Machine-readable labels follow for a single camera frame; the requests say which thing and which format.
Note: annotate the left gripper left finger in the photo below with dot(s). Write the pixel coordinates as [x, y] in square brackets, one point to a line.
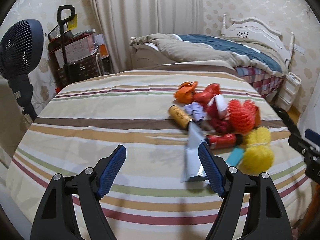
[55, 217]

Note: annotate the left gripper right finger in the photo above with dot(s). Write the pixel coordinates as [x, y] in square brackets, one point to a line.
[266, 215]

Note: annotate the yellow foam net bundle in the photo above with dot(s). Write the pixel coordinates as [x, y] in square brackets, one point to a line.
[258, 156]

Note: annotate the silver cream tube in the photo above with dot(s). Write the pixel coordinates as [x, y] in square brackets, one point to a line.
[193, 169]

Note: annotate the red can black cap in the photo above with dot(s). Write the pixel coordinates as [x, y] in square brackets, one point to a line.
[228, 140]

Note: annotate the yellow cylindrical bottle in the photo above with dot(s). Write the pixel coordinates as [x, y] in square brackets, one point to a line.
[180, 116]

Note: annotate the black trash bin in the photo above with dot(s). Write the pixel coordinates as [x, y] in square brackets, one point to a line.
[292, 127]

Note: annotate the white door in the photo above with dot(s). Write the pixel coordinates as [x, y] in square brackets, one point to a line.
[310, 118]

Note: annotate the white plastic drawer unit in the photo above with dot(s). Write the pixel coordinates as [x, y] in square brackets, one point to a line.
[288, 92]

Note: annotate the plaid bed sheet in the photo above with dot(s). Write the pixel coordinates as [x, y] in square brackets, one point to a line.
[264, 83]

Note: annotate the red and white wrapper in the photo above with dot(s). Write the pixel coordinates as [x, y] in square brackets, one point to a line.
[215, 106]

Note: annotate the white wooden headboard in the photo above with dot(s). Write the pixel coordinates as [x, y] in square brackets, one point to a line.
[256, 29]

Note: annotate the striped bed cover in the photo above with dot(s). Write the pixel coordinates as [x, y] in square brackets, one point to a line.
[86, 121]

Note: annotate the dark woven basket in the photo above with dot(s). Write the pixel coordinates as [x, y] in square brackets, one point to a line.
[81, 70]

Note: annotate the cardboard box with labels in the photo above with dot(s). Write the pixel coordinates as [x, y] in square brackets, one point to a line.
[80, 49]

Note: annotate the beige and blue duvet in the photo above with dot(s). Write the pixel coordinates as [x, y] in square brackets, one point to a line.
[229, 52]

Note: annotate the dark blue standing fan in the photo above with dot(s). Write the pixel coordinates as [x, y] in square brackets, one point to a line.
[21, 51]

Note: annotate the cream curtain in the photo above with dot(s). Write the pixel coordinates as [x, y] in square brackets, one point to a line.
[122, 19]

